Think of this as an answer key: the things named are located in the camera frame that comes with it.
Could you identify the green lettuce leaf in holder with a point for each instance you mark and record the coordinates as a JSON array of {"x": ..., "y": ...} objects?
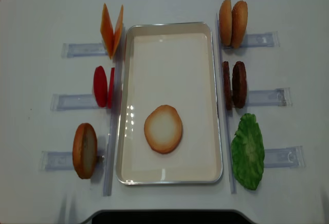
[{"x": 248, "y": 152}]

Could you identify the orange cheese slice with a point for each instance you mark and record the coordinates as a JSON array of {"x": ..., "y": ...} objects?
[
  {"x": 118, "y": 30},
  {"x": 107, "y": 32}
]

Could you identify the left orange cheese slice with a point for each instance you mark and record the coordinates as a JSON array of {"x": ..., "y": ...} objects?
[{"x": 107, "y": 32}]

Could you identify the left red tomato slice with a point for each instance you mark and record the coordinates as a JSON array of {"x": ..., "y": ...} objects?
[{"x": 100, "y": 86}]

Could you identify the left bun slice top right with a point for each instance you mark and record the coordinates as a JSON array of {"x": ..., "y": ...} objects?
[{"x": 225, "y": 22}]

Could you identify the brown meat patty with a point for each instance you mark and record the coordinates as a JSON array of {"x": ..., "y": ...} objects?
[
  {"x": 239, "y": 85},
  {"x": 227, "y": 85}
]

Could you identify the clear acrylic holder right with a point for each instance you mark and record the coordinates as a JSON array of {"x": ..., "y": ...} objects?
[{"x": 290, "y": 157}]

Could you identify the white rectangular tray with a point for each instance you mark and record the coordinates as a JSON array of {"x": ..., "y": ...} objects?
[{"x": 169, "y": 64}]

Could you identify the left brown meat patty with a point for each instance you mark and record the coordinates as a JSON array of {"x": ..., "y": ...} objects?
[{"x": 227, "y": 85}]

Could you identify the clear acrylic holder left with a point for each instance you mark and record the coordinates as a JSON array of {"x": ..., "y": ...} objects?
[{"x": 62, "y": 161}]

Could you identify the bread slice on tray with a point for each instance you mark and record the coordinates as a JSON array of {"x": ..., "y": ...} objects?
[{"x": 163, "y": 129}]

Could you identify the clear acrylic holder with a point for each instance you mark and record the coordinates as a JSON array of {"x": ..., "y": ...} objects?
[
  {"x": 62, "y": 161},
  {"x": 290, "y": 157}
]

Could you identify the right red tomato slice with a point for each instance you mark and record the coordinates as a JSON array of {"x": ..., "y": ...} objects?
[{"x": 111, "y": 88}]

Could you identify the right orange cheese slice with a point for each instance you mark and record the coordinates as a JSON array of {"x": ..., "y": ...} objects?
[{"x": 118, "y": 30}]

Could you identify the red tomato slice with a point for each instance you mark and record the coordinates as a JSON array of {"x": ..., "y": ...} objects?
[
  {"x": 100, "y": 86},
  {"x": 111, "y": 88}
]

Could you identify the standing bread slice left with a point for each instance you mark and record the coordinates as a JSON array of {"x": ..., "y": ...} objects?
[{"x": 84, "y": 151}]

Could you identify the right brown meat patty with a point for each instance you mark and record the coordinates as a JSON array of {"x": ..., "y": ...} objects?
[{"x": 239, "y": 85}]

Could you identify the bun slice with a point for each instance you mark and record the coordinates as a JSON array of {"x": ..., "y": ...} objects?
[
  {"x": 225, "y": 22},
  {"x": 239, "y": 23}
]

